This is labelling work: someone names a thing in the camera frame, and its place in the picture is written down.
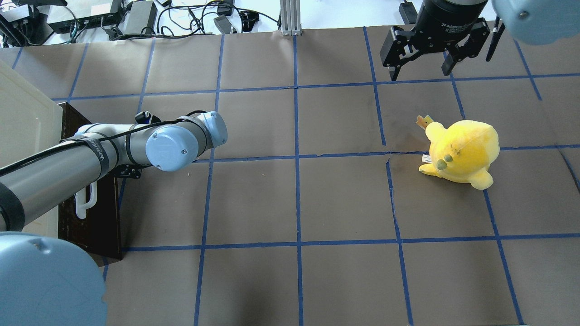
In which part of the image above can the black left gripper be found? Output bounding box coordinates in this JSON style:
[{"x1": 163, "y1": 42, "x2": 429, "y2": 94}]
[{"x1": 108, "y1": 164, "x2": 151, "y2": 179}]

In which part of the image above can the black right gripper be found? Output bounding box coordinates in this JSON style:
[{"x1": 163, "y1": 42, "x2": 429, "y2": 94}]
[{"x1": 380, "y1": 0, "x2": 491, "y2": 81}]

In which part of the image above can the white drawer handle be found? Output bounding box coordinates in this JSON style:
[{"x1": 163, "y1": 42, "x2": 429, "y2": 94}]
[{"x1": 74, "y1": 182, "x2": 98, "y2": 220}]

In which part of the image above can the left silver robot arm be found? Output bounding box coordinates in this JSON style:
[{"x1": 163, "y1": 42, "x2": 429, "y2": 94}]
[{"x1": 0, "y1": 110, "x2": 228, "y2": 326}]

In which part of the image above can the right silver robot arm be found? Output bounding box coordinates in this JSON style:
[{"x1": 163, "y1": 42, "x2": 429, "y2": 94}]
[{"x1": 380, "y1": 0, "x2": 580, "y2": 81}]

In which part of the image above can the yellow plush dinosaur toy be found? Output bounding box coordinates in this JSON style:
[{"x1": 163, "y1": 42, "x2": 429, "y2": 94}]
[{"x1": 416, "y1": 115, "x2": 501, "y2": 190}]

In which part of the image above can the grey power adapter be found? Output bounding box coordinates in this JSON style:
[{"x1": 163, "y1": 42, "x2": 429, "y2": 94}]
[{"x1": 122, "y1": 0, "x2": 157, "y2": 35}]

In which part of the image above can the aluminium frame post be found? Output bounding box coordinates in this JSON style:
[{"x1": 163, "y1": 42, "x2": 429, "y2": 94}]
[{"x1": 280, "y1": 0, "x2": 303, "y2": 36}]

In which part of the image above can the black network switch box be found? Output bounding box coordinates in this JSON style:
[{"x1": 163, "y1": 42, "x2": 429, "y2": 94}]
[{"x1": 46, "y1": 0, "x2": 124, "y2": 34}]

